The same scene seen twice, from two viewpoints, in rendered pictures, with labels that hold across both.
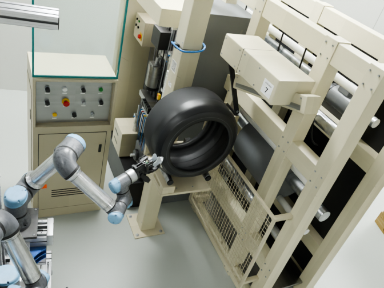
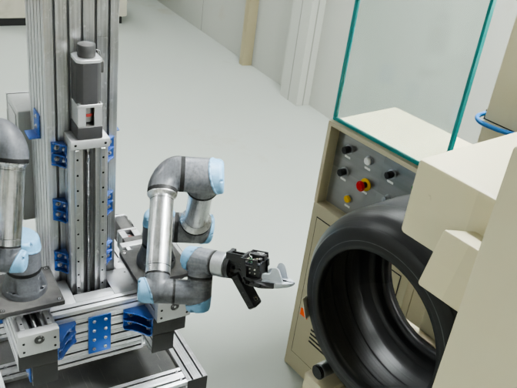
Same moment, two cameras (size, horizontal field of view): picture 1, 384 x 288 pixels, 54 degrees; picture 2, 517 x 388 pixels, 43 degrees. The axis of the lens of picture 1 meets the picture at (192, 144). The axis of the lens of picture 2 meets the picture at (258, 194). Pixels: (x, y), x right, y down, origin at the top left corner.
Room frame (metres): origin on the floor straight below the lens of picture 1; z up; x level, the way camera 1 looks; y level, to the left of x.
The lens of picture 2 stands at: (1.42, -1.32, 2.24)
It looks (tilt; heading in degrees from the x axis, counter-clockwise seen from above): 29 degrees down; 81
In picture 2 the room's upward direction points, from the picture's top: 8 degrees clockwise
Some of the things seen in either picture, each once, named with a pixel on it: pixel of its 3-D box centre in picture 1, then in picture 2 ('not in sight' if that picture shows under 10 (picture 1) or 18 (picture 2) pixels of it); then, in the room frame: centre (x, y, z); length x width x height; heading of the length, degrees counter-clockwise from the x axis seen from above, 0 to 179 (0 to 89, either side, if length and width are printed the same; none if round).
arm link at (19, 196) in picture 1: (16, 200); (160, 225); (1.40, 0.83, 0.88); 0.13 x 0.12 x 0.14; 1
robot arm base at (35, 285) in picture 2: not in sight; (24, 277); (0.94, 0.62, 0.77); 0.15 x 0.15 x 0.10
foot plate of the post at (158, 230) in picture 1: (145, 223); not in sight; (2.31, 0.20, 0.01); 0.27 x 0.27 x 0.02; 33
